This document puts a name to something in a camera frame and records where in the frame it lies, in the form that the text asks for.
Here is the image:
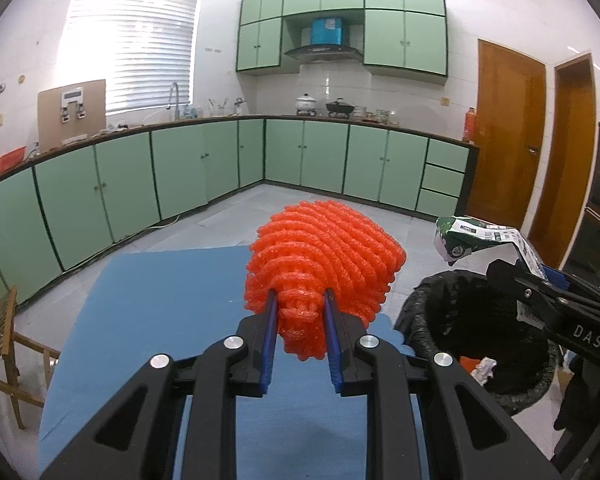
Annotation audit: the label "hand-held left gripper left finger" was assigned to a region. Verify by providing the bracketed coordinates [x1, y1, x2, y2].
[40, 290, 278, 480]

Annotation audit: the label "green kitchen cabinets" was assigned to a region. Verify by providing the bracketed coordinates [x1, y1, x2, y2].
[0, 115, 481, 306]
[235, 0, 448, 78]

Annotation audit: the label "green printed packet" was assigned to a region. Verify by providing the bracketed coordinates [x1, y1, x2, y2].
[432, 215, 548, 278]

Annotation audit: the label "white device on cardboard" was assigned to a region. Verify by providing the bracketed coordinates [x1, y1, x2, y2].
[60, 87, 87, 122]

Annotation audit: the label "green lower kitchen cabinets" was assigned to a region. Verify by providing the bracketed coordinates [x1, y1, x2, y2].
[0, 115, 481, 306]

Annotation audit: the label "green upper kitchen cabinets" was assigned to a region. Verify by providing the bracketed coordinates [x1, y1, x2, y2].
[235, 0, 448, 78]

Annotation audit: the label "wooden door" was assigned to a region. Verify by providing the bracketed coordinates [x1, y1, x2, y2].
[460, 39, 547, 233]
[528, 52, 597, 271]

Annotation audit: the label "white window blinds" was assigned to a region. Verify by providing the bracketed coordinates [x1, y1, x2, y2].
[60, 0, 202, 116]

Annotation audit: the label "white tissue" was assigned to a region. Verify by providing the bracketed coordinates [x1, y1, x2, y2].
[472, 357, 498, 386]

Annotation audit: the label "blue box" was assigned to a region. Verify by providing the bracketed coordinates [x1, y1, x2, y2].
[311, 17, 344, 46]

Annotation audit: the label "red basin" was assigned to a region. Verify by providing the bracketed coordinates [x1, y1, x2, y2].
[0, 146, 27, 171]

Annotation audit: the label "blue table mat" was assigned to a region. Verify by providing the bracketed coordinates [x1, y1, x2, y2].
[39, 245, 431, 480]

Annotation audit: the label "bin with black bag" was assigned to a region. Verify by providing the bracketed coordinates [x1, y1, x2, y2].
[395, 270, 563, 416]

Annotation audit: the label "black wok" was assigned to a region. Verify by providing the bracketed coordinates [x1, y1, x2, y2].
[326, 98, 355, 118]

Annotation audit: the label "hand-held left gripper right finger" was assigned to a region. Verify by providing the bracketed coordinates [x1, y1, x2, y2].
[322, 287, 561, 480]

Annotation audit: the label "red foam net sleeve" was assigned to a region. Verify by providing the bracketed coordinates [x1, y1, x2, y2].
[243, 200, 407, 365]

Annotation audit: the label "range hood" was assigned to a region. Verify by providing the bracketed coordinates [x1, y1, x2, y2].
[284, 45, 361, 63]

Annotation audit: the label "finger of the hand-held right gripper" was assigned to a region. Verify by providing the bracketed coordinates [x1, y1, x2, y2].
[542, 266, 600, 311]
[486, 259, 571, 311]

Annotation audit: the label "brown cardboard board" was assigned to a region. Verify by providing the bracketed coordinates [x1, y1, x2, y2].
[37, 79, 107, 148]

